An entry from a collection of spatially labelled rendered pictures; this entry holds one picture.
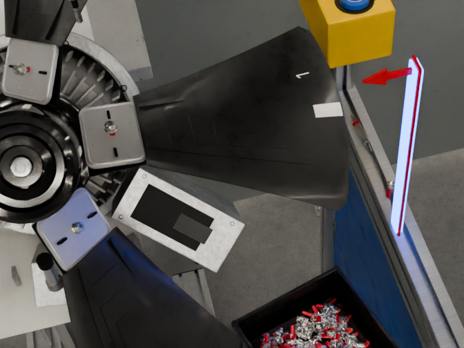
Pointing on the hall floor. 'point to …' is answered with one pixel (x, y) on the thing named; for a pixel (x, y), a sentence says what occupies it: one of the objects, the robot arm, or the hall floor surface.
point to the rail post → (326, 239)
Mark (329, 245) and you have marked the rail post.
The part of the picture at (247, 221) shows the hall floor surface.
